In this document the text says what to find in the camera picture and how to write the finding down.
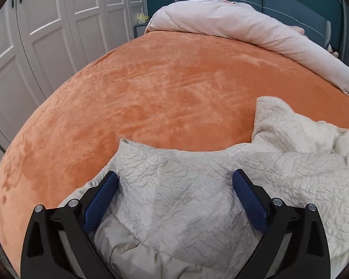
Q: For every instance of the yellow tissue box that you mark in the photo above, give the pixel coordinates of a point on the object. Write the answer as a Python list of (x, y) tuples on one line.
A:
[(142, 19)]

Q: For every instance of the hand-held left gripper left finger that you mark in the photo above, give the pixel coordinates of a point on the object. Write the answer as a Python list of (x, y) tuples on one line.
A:
[(101, 197)]

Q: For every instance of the orange plush bed blanket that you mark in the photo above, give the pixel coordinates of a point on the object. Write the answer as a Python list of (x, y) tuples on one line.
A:
[(163, 93)]

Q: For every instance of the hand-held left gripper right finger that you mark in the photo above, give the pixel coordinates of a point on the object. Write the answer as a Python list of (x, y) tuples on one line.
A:
[(250, 197)]

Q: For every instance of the pale pink duvet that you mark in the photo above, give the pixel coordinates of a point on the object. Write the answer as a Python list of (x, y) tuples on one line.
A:
[(250, 26)]

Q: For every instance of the grey nightstand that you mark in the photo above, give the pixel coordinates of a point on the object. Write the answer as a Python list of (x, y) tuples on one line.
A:
[(139, 30)]

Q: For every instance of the white quilted jacket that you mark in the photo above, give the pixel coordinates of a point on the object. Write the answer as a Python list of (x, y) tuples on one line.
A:
[(186, 186)]

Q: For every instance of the pink ruffled pillow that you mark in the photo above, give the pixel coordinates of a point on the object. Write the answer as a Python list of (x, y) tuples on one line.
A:
[(298, 30)]

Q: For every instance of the blue upholstered headboard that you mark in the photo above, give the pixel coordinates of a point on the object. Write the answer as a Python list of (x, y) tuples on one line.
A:
[(293, 8)]

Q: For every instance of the white panelled wardrobe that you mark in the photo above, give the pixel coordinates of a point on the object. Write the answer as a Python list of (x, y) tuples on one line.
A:
[(46, 35)]

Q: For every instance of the small plush toy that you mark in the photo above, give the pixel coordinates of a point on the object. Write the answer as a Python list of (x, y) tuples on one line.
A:
[(333, 51)]

